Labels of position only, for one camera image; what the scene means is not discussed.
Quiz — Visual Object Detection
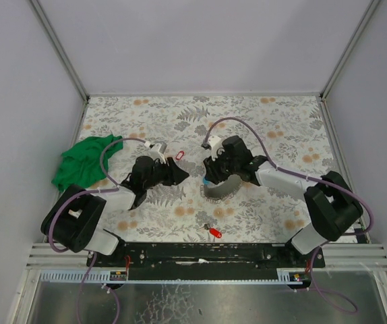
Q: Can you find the red outlined key tag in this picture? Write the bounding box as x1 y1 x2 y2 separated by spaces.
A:
175 151 185 161

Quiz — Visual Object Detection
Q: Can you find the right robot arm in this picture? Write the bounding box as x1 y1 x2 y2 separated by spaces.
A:
202 136 363 254

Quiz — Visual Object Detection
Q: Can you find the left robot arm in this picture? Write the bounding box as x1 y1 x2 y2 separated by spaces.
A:
40 156 189 256

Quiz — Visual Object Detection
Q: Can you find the floral patterned tablecloth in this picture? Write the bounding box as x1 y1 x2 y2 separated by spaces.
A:
76 96 337 243

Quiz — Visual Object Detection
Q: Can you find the green crumpled cloth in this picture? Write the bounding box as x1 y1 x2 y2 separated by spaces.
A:
51 134 122 192

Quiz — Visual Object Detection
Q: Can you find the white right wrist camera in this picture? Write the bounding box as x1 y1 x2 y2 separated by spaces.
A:
201 136 223 161

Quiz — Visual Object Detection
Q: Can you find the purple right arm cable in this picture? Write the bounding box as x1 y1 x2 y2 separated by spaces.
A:
204 117 375 236

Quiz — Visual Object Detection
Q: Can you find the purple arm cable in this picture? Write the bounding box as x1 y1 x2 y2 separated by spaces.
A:
204 117 375 236
47 137 152 253

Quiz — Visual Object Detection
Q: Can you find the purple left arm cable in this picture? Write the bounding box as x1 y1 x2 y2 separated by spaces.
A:
47 137 152 253

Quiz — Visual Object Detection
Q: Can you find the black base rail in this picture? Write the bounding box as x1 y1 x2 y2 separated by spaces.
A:
94 241 325 281

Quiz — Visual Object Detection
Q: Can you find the white slotted cable duct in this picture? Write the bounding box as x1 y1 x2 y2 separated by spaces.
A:
40 269 303 286

